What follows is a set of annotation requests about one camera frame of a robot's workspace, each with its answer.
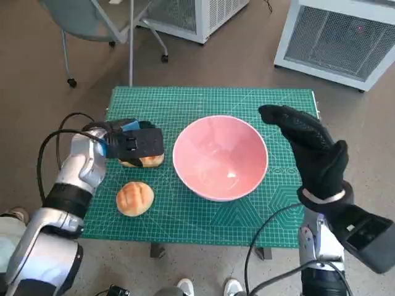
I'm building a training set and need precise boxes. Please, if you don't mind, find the pink bowl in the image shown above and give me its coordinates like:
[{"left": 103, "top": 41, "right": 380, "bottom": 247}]
[{"left": 172, "top": 115, "right": 268, "bottom": 203}]

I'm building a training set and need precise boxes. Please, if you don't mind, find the white mesh cabinet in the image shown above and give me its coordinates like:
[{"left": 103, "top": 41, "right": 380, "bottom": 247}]
[
  {"left": 135, "top": 0, "right": 250, "bottom": 44},
  {"left": 273, "top": 0, "right": 395, "bottom": 93}
]

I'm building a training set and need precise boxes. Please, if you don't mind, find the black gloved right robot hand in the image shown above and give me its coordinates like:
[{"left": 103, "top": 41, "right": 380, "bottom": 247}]
[{"left": 257, "top": 104, "right": 349, "bottom": 203}]

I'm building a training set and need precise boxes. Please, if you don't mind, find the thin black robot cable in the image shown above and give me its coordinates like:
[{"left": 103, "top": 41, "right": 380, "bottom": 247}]
[
  {"left": 245, "top": 202, "right": 305, "bottom": 296},
  {"left": 58, "top": 112, "right": 96, "bottom": 130}
]

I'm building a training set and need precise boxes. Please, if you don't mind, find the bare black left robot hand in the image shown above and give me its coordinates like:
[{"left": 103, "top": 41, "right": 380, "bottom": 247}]
[{"left": 115, "top": 120, "right": 157, "bottom": 169}]

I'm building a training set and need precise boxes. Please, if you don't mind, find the black table bracket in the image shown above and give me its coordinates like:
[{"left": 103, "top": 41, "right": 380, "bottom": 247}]
[
  {"left": 254, "top": 246, "right": 273, "bottom": 260},
  {"left": 150, "top": 242, "right": 167, "bottom": 258}
]

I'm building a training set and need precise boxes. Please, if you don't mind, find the grey office chair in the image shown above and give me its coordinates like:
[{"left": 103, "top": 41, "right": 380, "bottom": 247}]
[{"left": 38, "top": 0, "right": 170, "bottom": 88}]

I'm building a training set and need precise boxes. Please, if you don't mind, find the person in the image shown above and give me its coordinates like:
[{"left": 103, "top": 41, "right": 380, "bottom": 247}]
[{"left": 0, "top": 206, "right": 31, "bottom": 274}]

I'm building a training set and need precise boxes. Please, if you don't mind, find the green cutting mat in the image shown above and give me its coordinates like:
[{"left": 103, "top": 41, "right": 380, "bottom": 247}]
[{"left": 81, "top": 86, "right": 322, "bottom": 249}]

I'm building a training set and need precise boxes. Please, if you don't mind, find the oblong orange toy bread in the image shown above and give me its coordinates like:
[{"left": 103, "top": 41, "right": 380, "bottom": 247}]
[{"left": 123, "top": 154, "right": 165, "bottom": 169}]

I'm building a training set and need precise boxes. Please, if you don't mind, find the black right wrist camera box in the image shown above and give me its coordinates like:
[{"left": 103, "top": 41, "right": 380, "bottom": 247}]
[{"left": 331, "top": 205, "right": 394, "bottom": 274}]

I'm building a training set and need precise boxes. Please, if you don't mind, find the round toy bread bun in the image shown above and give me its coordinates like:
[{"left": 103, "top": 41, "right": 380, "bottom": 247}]
[{"left": 115, "top": 181, "right": 155, "bottom": 218}]

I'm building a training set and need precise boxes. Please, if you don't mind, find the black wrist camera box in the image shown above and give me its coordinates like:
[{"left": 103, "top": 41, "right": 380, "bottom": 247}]
[
  {"left": 116, "top": 128, "right": 164, "bottom": 160},
  {"left": 331, "top": 205, "right": 394, "bottom": 274}
]

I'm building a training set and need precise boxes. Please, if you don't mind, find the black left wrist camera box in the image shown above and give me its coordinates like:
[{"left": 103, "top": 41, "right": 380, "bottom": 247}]
[{"left": 116, "top": 128, "right": 164, "bottom": 160}]

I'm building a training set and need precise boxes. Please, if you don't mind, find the silver metal pole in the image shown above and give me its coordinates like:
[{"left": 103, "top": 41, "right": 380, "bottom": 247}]
[{"left": 128, "top": 0, "right": 136, "bottom": 87}]

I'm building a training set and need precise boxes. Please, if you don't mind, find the small black device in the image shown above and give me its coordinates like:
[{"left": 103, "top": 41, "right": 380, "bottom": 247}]
[{"left": 95, "top": 285, "right": 130, "bottom": 296}]

